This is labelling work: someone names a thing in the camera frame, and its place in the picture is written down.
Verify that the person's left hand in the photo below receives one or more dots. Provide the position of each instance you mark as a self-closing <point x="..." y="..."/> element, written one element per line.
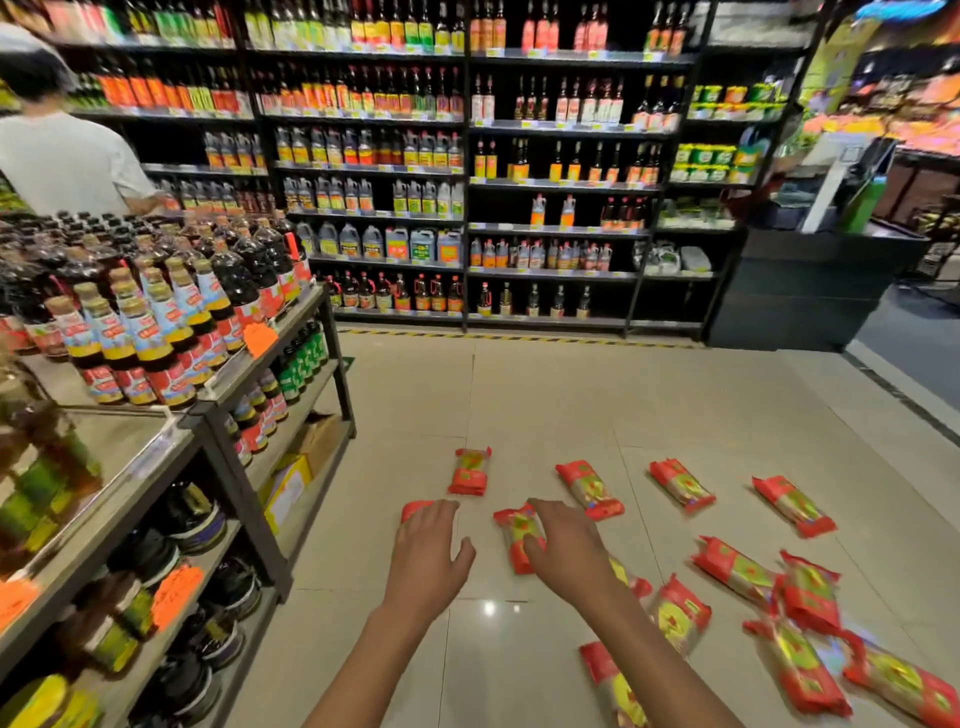
<point x="424" y="562"/>

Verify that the person's right hand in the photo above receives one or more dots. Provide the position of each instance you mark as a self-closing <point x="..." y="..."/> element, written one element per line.
<point x="574" y="559"/>

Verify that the person's right thumb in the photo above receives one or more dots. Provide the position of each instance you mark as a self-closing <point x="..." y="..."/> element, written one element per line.
<point x="534" y="553"/>

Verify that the person's left thumb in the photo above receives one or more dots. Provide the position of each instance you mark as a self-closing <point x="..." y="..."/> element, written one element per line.
<point x="465" y="556"/>

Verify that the person's right forearm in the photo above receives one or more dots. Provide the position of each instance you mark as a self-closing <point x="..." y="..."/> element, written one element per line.
<point x="652" y="667"/>

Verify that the person's left forearm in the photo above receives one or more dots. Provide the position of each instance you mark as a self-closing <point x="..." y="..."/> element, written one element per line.
<point x="375" y="675"/>

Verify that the brown cardboard box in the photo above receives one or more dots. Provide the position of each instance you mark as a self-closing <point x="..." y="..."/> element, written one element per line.
<point x="319" y="442"/>

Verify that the yellow cardboard box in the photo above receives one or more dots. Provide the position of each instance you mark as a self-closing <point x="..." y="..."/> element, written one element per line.
<point x="285" y="495"/>

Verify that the row of red label bottles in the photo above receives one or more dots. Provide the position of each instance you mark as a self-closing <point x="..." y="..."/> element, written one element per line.
<point x="259" y="416"/>

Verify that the row of green label bottles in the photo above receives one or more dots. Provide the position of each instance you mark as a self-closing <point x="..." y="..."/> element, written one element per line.
<point x="304" y="356"/>

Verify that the grey metal gondola shelf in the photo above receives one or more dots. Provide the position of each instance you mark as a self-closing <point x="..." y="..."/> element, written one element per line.
<point x="225" y="450"/>

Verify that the row of dark red-label bottles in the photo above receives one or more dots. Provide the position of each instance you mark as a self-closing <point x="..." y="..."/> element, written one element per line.
<point x="397" y="296"/>

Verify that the scattered red noodle packets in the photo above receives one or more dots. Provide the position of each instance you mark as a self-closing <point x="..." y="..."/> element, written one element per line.
<point x="806" y="596"/>

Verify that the group of dark capped jugs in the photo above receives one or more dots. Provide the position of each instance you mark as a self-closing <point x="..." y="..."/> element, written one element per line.
<point x="191" y="517"/>

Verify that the orange price tag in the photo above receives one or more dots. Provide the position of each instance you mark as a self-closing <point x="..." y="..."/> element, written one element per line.
<point x="176" y="596"/>
<point x="260" y="339"/>
<point x="16" y="604"/>

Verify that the row of small pale bottles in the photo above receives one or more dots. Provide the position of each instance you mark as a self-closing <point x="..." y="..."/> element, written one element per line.
<point x="540" y="256"/>

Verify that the row of large vinegar jugs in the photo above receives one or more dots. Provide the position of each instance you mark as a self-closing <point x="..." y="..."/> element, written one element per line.
<point x="397" y="244"/>

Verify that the white packaged goods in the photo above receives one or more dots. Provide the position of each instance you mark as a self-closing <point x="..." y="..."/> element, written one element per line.
<point x="667" y="261"/>

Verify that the orange white bottle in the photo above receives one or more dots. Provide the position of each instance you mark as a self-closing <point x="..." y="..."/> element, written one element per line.
<point x="538" y="212"/>
<point x="568" y="213"/>

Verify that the dark red label bottles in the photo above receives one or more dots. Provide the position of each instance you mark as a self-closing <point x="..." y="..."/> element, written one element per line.
<point x="622" y="214"/>

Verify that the row of clear vinegar bottles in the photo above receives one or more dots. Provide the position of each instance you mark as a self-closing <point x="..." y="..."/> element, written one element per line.
<point x="375" y="199"/>

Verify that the row of pale green packs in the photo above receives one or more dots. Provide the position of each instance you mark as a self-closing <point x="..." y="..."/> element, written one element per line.
<point x="697" y="217"/>

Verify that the group of dark sauce bottles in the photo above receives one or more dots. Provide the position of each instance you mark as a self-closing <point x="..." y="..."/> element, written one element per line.
<point x="161" y="330"/>

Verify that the black counter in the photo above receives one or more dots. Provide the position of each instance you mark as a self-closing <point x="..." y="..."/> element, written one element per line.
<point x="810" y="285"/>

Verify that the row of dark yellow-cap bottles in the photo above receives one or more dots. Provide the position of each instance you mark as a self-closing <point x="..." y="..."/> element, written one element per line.
<point x="570" y="165"/>

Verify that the row of yellow label bottles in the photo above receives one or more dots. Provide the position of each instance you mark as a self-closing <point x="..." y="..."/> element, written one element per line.
<point x="367" y="148"/>

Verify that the row of green yellow packs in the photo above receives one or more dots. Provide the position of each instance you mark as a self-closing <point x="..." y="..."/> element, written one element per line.
<point x="712" y="163"/>

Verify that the blurred green label bottles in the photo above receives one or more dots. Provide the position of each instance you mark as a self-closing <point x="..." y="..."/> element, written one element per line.
<point x="45" y="465"/>

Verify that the row of small dark bottles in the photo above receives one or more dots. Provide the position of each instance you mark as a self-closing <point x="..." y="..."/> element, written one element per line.
<point x="217" y="199"/>

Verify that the row of dark white-label bottles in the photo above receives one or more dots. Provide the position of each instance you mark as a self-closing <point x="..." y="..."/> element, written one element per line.
<point x="577" y="105"/>

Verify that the row of small sauce bottles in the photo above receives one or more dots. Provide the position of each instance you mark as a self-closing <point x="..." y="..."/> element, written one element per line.
<point x="232" y="150"/>

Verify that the row of dark slim bottles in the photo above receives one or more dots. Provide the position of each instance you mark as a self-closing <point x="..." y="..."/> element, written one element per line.
<point x="360" y="94"/>

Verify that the green container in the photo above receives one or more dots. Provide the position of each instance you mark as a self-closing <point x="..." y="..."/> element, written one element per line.
<point x="862" y="206"/>

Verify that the white sign board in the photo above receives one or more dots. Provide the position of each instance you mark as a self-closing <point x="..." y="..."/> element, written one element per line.
<point x="836" y="180"/>

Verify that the row of green yellow jars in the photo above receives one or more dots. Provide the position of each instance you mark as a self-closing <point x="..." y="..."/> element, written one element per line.
<point x="739" y="101"/>

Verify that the row of pink orange bottles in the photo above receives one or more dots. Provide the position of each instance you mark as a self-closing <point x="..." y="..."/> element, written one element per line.
<point x="540" y="28"/>

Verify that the row of green yellow bottles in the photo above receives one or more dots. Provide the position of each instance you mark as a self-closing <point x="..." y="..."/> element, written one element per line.
<point x="352" y="26"/>

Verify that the row of orange label bottles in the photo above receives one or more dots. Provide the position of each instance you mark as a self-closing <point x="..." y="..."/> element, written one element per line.
<point x="165" y="94"/>

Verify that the yellow green banner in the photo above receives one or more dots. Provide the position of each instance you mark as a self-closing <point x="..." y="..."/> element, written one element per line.
<point x="829" y="64"/>

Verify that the lit produce display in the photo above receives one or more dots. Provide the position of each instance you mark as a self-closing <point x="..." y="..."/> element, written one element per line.
<point x="915" y="112"/>

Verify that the row of mixed colourful bottles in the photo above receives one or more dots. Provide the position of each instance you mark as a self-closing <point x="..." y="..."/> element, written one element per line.
<point x="135" y="21"/>

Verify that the blue neon sign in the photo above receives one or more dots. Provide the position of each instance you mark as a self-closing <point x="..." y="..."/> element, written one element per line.
<point x="900" y="9"/>

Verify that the black wall shelving unit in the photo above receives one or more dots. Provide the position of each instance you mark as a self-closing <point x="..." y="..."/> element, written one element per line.
<point x="466" y="187"/>

